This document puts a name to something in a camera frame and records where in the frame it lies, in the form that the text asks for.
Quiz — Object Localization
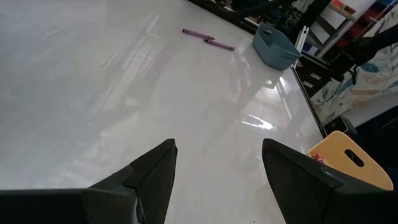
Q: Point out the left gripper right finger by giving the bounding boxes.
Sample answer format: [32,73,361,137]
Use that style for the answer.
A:
[262,138,398,224]

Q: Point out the blue-grey plastic bin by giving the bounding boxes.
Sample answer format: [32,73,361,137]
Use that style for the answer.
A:
[252,23,302,71]

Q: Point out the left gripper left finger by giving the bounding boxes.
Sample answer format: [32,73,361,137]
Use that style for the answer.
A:
[83,138,178,224]

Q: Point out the grey metal bracket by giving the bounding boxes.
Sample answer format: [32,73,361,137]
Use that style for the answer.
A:
[294,25,311,68]

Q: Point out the purple crayon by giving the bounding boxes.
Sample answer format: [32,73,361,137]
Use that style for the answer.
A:
[182,28,215,40]
[203,39,236,52]

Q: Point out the black table-level camera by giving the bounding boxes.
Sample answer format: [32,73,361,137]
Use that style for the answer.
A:
[322,114,358,138]

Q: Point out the black diagonal frame strut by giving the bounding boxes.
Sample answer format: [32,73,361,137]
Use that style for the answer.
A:
[217,0,332,35]

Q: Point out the yellow plastic bin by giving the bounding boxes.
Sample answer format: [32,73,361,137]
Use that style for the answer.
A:
[307,130,394,191]

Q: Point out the paint-stained drop cloth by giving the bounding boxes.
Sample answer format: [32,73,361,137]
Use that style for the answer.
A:
[309,6,398,125]

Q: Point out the pink crayon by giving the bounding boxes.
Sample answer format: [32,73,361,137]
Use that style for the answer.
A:
[310,152,326,164]

